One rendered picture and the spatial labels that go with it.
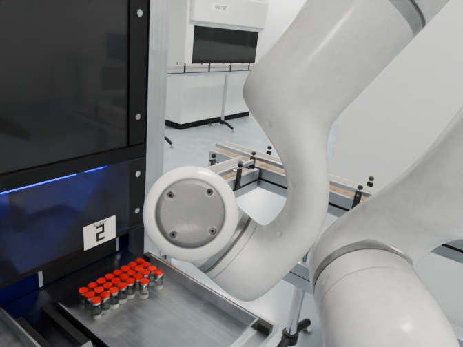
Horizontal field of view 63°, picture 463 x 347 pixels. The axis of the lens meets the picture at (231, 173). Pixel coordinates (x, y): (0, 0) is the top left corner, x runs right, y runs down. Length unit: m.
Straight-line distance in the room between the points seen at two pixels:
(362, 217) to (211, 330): 0.52
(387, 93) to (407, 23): 1.71
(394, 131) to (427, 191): 1.65
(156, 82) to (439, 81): 1.40
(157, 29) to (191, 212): 0.63
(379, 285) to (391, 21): 0.23
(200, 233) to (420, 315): 0.20
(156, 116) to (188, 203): 0.62
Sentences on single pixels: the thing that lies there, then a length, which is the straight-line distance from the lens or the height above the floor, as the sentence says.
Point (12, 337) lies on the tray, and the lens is 0.92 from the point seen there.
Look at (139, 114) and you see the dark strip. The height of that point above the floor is 1.28.
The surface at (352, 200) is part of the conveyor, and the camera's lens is 1.51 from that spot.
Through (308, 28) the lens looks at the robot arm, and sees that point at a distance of 0.33.
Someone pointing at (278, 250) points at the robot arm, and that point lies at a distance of 0.36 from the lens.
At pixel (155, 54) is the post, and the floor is 1.42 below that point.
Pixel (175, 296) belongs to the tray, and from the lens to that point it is 0.96.
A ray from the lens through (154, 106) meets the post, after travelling 0.93.
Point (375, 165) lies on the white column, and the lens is 2.11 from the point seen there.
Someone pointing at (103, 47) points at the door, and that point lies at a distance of 0.83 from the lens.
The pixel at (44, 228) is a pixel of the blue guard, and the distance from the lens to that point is 0.85.
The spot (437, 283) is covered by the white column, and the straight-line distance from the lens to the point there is 2.25.
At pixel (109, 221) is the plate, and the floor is 1.04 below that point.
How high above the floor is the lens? 1.50
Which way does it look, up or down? 21 degrees down
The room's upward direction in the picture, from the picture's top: 6 degrees clockwise
